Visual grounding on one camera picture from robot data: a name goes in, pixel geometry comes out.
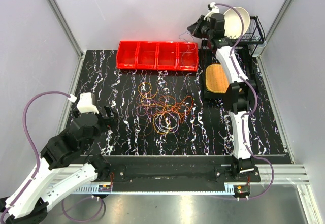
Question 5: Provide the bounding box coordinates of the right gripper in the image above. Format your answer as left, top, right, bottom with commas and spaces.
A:
186, 16, 212, 40

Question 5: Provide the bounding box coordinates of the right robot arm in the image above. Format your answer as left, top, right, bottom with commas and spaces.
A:
187, 10, 257, 182

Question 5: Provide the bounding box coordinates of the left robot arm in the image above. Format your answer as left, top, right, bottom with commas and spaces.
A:
1, 106, 118, 223

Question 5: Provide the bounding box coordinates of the red bin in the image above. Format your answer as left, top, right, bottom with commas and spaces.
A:
177, 42, 199, 72
116, 41, 138, 69
157, 42, 178, 71
137, 42, 158, 70

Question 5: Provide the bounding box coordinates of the white bowl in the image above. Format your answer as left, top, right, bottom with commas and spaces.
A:
224, 7, 250, 39

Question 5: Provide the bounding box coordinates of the black tray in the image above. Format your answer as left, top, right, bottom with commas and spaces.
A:
200, 41, 258, 101

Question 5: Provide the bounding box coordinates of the white cup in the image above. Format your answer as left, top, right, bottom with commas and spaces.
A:
252, 40, 267, 57

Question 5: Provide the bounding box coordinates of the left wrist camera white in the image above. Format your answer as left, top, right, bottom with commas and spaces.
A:
76, 92, 99, 114

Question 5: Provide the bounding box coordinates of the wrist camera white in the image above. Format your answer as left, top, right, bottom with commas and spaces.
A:
76, 92, 99, 114
204, 2, 220, 20

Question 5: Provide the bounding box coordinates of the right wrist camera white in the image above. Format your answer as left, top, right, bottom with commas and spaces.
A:
204, 2, 220, 20

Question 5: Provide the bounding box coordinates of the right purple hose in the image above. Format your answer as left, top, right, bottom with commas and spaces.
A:
218, 3, 275, 201

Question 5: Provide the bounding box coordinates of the yellow cable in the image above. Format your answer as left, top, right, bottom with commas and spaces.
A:
137, 81, 160, 108

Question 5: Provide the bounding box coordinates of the black wire dish rack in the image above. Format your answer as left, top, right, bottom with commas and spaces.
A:
238, 16, 265, 46

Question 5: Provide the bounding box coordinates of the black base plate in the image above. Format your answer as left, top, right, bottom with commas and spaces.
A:
80, 155, 262, 184

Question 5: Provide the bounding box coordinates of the white cable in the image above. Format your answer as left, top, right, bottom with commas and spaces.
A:
154, 113, 178, 133

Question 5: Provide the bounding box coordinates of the grey slotted cable duct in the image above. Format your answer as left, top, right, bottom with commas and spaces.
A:
72, 183, 244, 196

